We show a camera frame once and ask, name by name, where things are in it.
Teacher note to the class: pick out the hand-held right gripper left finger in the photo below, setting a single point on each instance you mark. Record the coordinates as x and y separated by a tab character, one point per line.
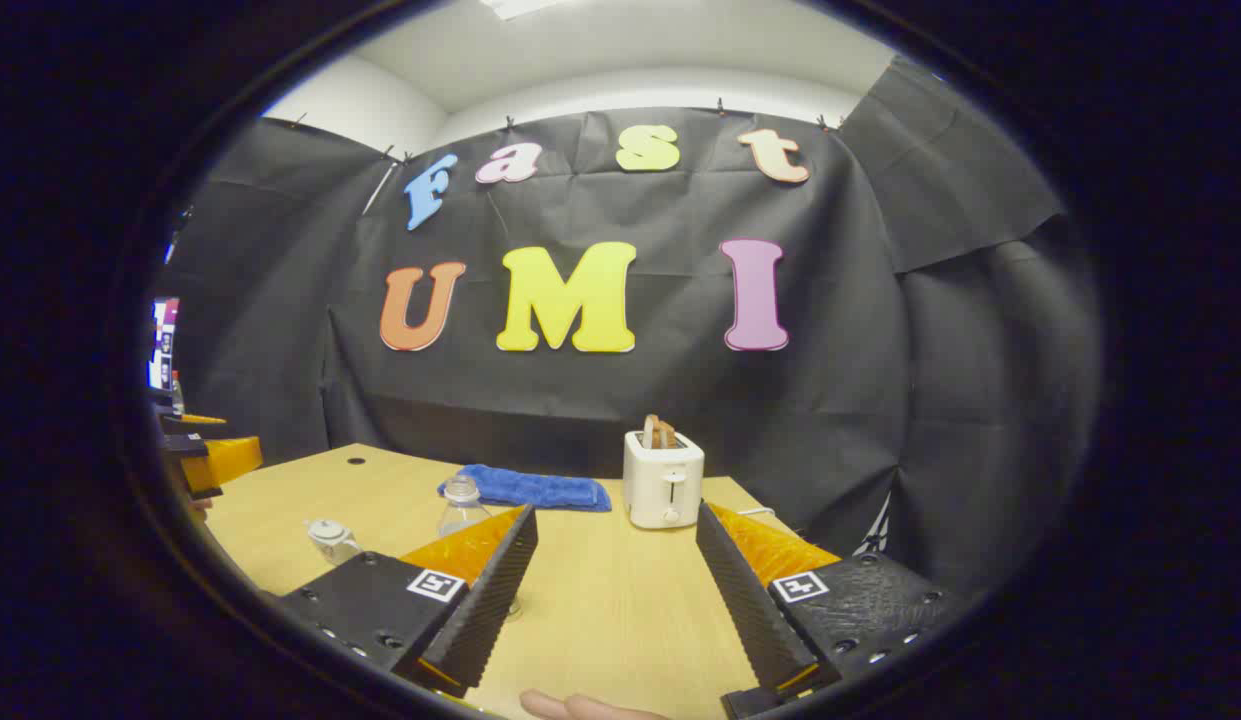
485	600

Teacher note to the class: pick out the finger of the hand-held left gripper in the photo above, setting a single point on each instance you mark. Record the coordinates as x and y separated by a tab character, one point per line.
235	460
195	424

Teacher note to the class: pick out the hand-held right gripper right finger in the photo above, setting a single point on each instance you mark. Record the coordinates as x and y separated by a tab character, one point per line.
745	600

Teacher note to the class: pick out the green label water bottle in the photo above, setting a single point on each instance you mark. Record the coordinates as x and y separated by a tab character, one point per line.
462	508

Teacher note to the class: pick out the white ceramic teacup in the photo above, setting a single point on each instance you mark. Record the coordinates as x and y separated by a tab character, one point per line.
332	548

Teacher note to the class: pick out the computer monitor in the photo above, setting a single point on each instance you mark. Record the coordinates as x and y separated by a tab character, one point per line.
164	345

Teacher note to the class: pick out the blue towel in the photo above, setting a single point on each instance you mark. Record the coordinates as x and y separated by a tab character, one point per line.
540	488

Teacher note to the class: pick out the white toaster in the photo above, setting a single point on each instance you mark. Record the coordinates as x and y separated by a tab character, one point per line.
663	485

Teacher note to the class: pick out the brown toast slice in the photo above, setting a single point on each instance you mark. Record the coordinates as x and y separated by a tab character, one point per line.
662	432

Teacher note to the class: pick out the black backdrop cloth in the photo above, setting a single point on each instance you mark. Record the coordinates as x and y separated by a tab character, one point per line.
680	380

